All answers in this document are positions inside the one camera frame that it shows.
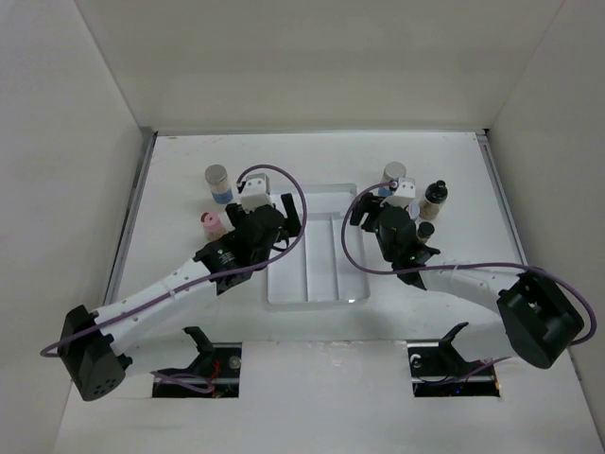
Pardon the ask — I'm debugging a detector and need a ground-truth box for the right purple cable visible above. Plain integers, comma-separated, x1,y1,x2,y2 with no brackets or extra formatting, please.
340,180,597,379

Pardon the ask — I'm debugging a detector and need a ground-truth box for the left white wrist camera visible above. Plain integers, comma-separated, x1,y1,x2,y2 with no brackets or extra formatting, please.
239,173,272,213

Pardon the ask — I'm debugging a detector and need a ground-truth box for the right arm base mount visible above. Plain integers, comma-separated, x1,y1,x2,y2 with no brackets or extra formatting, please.
406,322,500,398

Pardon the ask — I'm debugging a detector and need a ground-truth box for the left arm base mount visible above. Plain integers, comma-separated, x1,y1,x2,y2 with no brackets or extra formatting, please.
151,326,243,399

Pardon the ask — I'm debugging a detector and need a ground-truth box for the small black cap spice bottle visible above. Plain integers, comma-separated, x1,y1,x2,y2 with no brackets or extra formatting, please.
417,221,435,245

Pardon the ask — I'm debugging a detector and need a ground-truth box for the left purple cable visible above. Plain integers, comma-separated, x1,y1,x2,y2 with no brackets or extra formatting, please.
40,164,309,394

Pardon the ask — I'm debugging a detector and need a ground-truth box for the blue label silver-cap jar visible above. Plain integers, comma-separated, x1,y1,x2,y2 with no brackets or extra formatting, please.
204,165,233,205
378,161,408,198

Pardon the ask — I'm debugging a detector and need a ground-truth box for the pink cap spice bottle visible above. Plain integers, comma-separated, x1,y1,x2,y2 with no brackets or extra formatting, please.
200,212,228,242

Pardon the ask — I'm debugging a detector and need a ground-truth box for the black grinder top spice bottle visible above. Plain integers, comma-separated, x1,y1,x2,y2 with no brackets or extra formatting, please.
419,180,448,220

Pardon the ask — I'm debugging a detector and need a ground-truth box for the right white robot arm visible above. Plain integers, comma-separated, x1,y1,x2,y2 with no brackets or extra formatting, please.
343,191,584,375

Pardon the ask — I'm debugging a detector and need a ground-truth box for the purple cable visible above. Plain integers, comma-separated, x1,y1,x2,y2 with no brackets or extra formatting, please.
340,180,597,379
40,164,309,394

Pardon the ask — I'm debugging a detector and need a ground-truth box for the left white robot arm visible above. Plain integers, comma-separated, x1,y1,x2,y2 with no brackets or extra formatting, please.
55,193,308,402

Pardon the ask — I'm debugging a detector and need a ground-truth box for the clear plastic organizer tray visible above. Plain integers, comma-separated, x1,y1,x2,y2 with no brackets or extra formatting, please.
267,183,371,311

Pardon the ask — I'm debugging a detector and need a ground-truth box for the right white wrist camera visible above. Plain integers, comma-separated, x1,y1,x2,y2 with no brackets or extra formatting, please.
385,178,417,208

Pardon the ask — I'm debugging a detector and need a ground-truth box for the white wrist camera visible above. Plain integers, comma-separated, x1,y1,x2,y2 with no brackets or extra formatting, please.
385,178,417,208
239,173,272,213

